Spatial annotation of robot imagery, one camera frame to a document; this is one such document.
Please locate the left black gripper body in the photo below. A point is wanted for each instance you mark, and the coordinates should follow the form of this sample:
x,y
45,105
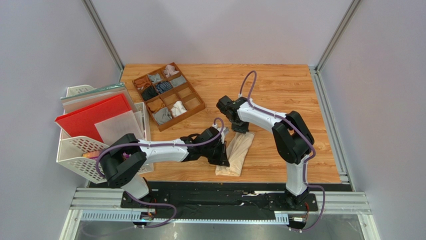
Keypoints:
x,y
215,155

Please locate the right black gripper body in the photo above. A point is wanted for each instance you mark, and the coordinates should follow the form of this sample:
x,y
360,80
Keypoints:
x,y
239,123

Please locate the beige boxer shorts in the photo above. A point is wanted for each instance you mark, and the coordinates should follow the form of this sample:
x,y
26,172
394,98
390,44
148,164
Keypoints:
x,y
236,152

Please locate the white underwear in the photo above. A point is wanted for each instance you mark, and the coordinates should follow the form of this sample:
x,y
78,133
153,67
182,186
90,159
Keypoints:
x,y
178,109

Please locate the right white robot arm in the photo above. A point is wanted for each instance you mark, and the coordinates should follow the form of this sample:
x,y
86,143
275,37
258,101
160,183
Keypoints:
x,y
294,141

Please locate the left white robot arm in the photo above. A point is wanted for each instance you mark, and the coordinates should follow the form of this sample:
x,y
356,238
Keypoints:
x,y
121,162

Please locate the grey rolled cloth right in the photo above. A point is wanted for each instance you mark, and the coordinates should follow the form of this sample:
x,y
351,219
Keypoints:
x,y
178,81

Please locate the grey rolled cloth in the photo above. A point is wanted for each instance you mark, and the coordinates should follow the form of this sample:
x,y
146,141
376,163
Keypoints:
x,y
155,78
178,81
162,116

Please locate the brown compartment organizer box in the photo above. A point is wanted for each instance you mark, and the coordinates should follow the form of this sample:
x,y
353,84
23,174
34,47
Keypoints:
x,y
185,93

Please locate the grey rolled cloth lower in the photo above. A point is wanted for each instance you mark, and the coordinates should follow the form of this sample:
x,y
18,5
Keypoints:
x,y
162,116

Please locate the pink rolled cloth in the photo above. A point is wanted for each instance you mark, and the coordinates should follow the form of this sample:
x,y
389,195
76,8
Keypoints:
x,y
170,70

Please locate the striped blue rolled cloth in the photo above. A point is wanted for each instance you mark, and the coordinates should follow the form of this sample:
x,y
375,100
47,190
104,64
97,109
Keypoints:
x,y
163,86

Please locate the orange rolled cloth lower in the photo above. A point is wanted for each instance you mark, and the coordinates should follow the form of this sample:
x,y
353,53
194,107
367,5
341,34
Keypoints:
x,y
156,105

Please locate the orange rolled cloth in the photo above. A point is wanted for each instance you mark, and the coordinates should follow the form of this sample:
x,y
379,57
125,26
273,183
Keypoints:
x,y
156,105
142,82

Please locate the grey rolled cloth top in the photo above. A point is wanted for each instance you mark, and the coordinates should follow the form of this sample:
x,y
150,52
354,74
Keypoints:
x,y
155,78

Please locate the black rolled cloth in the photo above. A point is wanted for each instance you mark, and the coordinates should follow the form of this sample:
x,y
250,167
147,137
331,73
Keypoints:
x,y
149,93

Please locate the orange rolled cloth top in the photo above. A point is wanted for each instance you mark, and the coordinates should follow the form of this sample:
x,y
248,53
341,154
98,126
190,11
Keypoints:
x,y
142,82

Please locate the translucent white folder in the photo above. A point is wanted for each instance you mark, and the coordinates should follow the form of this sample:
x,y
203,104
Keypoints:
x,y
112,129

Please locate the purple book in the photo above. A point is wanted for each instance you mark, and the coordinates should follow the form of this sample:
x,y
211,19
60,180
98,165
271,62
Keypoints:
x,y
92,155

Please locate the red folder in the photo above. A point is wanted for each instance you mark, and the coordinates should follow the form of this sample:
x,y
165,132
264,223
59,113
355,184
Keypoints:
x,y
82,122

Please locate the grey folder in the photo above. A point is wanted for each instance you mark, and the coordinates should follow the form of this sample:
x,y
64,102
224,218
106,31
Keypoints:
x,y
81,96

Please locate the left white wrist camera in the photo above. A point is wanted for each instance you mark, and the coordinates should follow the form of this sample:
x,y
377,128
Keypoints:
x,y
223,132

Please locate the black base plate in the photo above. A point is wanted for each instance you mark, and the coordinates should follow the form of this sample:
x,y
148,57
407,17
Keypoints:
x,y
221,198

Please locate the white slotted cable duct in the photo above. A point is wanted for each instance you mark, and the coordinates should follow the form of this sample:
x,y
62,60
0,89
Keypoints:
x,y
268,218

